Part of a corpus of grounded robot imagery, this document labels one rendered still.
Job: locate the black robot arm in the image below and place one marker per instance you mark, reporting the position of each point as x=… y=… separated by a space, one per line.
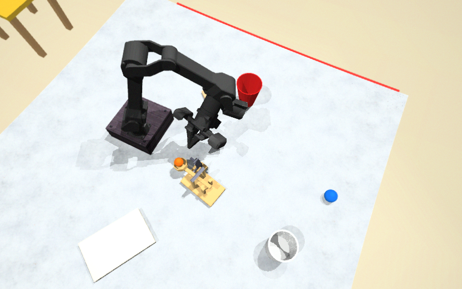
x=220 y=88

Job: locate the orange ball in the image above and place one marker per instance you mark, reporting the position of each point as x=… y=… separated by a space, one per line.
x=178 y=162

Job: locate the blue ball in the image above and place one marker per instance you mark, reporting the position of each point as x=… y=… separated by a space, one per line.
x=331 y=195

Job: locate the red plastic cup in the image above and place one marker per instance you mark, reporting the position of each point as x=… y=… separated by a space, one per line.
x=248 y=86

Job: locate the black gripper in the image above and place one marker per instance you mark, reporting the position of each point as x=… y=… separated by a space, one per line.
x=202 y=124

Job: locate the cream flat rectangular panel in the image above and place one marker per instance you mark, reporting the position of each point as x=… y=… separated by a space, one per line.
x=116 y=244

